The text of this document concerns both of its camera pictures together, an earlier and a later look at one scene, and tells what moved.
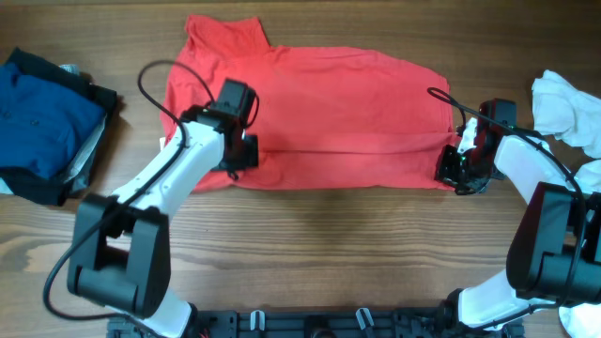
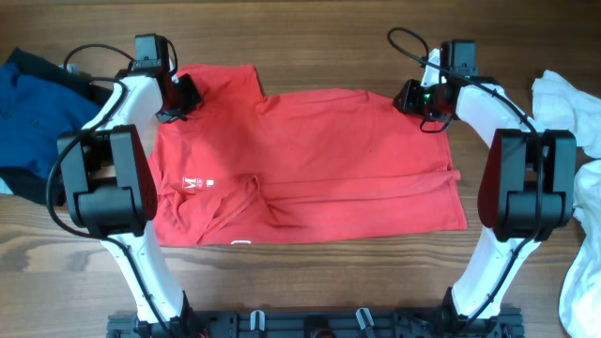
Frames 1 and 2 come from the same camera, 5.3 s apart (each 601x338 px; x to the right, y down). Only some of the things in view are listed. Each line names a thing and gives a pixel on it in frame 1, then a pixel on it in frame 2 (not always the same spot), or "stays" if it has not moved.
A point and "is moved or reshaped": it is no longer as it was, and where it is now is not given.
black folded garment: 36,190 stays
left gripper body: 249,151 -> 186,97
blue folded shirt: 43,123 stays
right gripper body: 451,169 -> 407,97
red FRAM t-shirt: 326,117 is moved or reshaped
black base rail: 320,323 stays
